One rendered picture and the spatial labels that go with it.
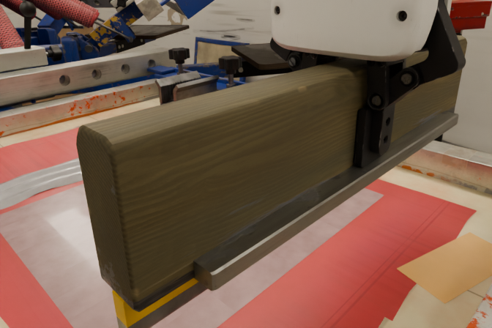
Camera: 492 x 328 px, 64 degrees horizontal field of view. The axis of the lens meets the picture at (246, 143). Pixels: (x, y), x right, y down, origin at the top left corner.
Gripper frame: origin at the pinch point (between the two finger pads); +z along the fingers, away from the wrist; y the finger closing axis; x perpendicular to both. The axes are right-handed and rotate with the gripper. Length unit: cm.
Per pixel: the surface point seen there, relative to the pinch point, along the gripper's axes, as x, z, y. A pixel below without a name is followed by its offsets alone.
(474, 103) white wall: 201, 52, -43
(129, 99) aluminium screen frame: 17, 13, -61
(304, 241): 3.8, 14.6, -5.8
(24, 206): -13.0, 14.7, -34.0
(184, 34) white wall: 200, 35, -286
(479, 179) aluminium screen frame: 25.8, 12.9, 3.3
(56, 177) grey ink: -7.6, 14.3, -38.0
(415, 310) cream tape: 2.7, 14.6, 5.7
